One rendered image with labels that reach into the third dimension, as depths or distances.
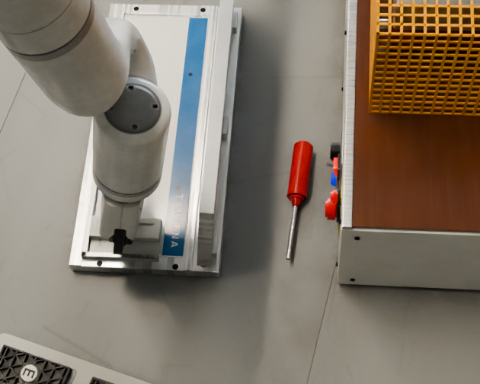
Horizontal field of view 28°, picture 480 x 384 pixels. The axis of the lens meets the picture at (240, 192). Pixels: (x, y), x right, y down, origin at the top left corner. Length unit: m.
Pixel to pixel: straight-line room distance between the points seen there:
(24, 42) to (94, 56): 0.08
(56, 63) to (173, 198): 0.52
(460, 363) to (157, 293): 0.41
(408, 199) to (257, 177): 0.30
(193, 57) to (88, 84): 0.57
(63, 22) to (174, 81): 0.63
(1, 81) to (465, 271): 0.76
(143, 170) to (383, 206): 0.29
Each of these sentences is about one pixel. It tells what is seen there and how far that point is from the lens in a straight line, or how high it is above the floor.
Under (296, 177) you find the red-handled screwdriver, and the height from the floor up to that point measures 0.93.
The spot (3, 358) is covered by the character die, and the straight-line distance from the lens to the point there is 1.32.
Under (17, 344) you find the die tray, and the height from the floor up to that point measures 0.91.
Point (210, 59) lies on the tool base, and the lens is 1.46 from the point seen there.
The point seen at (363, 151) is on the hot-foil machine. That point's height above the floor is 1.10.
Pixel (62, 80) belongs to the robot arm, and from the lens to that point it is 0.89.
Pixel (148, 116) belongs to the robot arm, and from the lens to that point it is 1.03.
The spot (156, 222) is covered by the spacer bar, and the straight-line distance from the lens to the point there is 1.32.
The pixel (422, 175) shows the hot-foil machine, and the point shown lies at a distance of 1.16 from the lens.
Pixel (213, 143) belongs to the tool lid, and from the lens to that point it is 1.16.
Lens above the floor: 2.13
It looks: 64 degrees down
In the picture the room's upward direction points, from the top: 9 degrees counter-clockwise
